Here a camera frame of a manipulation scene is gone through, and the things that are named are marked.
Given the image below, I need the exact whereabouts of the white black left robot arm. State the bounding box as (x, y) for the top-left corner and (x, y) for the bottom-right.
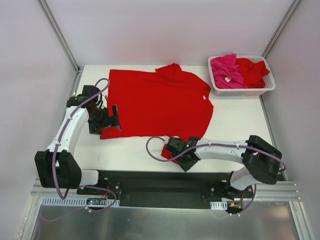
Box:
(34, 85), (121, 195)

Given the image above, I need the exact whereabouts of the red t shirt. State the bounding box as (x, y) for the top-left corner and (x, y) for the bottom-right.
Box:
(236, 58), (270, 89)
(99, 63), (215, 162)

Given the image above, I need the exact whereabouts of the right aluminium frame post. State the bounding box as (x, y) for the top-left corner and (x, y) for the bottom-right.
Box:
(261, 0), (303, 59)

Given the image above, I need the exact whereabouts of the white perforated plastic basket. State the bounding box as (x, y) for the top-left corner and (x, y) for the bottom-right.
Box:
(208, 56), (276, 97)

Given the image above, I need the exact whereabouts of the pink t shirt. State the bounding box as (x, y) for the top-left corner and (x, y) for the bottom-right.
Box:
(209, 53), (248, 89)

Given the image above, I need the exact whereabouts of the aluminium frame post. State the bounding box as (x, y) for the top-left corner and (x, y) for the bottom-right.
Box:
(261, 0), (303, 59)
(37, 0), (81, 73)

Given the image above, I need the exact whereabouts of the left white cable duct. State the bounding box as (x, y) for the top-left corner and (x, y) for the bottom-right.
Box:
(42, 196), (120, 208)

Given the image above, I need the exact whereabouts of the white cable duct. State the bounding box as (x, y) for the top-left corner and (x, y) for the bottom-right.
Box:
(210, 201), (228, 211)
(42, 196), (120, 208)

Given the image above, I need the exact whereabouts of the right white cable duct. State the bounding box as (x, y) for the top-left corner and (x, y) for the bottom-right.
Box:
(210, 201), (228, 211)

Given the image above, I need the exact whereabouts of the left aluminium frame post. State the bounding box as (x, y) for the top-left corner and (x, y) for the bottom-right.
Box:
(37, 0), (81, 73)

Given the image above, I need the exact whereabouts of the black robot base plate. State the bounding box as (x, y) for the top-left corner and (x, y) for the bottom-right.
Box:
(76, 169), (255, 210)

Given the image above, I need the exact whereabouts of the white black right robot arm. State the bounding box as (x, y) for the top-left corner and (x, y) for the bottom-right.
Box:
(165, 135), (285, 200)

